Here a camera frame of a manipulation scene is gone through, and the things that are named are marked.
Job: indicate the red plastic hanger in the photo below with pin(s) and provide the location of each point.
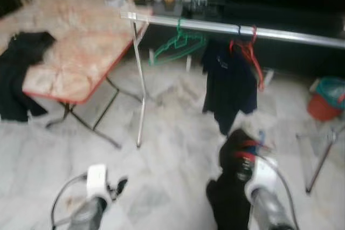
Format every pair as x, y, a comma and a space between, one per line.
253, 60
243, 155

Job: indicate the blue plastic hanger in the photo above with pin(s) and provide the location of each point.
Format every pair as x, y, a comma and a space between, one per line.
262, 139

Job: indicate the black shirt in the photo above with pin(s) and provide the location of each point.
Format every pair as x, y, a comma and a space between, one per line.
229, 203
21, 74

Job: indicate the black hanger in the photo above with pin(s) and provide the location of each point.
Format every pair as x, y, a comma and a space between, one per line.
239, 29

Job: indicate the green plastic hanger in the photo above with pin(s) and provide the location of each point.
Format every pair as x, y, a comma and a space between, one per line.
190, 40

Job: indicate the navy blue shirt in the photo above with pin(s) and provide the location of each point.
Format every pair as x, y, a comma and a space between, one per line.
229, 90

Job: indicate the orange bin with green bag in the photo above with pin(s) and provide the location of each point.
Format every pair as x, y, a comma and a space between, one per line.
323, 106

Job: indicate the black TV console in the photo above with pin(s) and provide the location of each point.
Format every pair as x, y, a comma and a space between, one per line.
291, 57

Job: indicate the metal clothes rack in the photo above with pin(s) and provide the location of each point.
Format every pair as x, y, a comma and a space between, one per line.
215, 27

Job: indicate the marble top folding table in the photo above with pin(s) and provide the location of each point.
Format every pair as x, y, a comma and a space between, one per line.
81, 47

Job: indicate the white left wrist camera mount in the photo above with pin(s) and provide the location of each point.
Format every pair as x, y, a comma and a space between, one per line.
98, 181

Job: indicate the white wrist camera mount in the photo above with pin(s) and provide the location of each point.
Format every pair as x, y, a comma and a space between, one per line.
264, 179
98, 181

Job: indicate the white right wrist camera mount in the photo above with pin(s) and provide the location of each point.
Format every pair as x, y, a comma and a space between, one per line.
264, 179

